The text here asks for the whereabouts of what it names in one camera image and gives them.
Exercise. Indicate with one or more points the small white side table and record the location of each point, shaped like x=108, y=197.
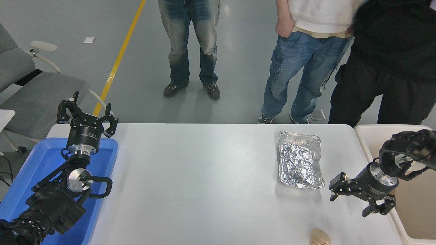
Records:
x=5, y=119

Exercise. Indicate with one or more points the person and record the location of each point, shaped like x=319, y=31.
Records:
x=178, y=51
x=299, y=68
x=391, y=41

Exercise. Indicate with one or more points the person's right hand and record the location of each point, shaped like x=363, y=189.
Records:
x=285, y=26

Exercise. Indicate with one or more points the blue plastic tray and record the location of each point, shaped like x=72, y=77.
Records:
x=44, y=160

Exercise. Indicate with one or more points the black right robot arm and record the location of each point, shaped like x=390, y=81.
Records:
x=415, y=143

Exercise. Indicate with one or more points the white grey office chair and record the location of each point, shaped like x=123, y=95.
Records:
x=37, y=98

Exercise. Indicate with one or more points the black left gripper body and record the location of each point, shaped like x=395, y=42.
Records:
x=83, y=135

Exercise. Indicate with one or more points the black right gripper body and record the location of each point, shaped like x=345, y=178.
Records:
x=373, y=185

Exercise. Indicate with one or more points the person's left hand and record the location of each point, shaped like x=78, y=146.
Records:
x=349, y=31

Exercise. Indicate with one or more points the flat silver floor plate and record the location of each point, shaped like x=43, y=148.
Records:
x=317, y=115

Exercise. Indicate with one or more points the silver foil tray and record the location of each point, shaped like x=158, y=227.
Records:
x=299, y=160

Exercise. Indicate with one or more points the large pale bin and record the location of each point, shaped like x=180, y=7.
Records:
x=415, y=214

